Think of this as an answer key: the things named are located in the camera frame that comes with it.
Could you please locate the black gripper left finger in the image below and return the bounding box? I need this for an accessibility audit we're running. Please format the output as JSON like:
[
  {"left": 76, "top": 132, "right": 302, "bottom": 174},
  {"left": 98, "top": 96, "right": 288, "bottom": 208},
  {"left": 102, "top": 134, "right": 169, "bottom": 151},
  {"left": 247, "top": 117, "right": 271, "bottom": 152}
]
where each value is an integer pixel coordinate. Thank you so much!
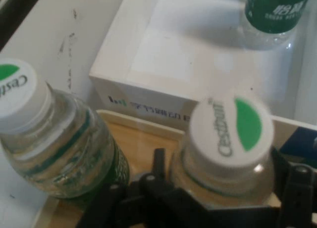
[{"left": 76, "top": 148, "right": 207, "bottom": 228}]

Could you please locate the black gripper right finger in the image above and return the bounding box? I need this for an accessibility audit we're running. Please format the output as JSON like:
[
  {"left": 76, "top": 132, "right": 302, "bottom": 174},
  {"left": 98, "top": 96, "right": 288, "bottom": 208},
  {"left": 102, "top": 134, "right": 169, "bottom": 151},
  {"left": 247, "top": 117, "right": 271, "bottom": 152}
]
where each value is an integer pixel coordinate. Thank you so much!
[{"left": 271, "top": 147, "right": 317, "bottom": 228}]

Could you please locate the clear water bottle green label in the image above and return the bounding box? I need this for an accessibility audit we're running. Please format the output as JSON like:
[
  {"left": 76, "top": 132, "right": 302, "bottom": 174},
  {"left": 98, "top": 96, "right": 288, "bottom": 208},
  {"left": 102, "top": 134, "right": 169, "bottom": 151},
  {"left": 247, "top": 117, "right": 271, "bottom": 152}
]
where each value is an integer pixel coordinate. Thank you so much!
[
  {"left": 244, "top": 0, "right": 313, "bottom": 52},
  {"left": 170, "top": 94, "right": 276, "bottom": 205},
  {"left": 0, "top": 57, "right": 131, "bottom": 199}
]

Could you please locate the white and blue cardboard box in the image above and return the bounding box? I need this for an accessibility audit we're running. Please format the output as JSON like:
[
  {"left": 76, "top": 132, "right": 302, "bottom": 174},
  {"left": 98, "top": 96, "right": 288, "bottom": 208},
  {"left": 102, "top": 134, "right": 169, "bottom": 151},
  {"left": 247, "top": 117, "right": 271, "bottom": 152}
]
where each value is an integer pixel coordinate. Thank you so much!
[{"left": 88, "top": 0, "right": 317, "bottom": 164}]

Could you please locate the wooden tray with white rim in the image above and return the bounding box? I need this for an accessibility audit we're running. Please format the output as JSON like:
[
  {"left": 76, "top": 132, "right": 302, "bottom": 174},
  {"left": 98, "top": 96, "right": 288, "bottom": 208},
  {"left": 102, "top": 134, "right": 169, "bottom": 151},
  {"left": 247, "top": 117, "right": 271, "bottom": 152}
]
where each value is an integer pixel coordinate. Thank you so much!
[{"left": 41, "top": 109, "right": 282, "bottom": 228}]

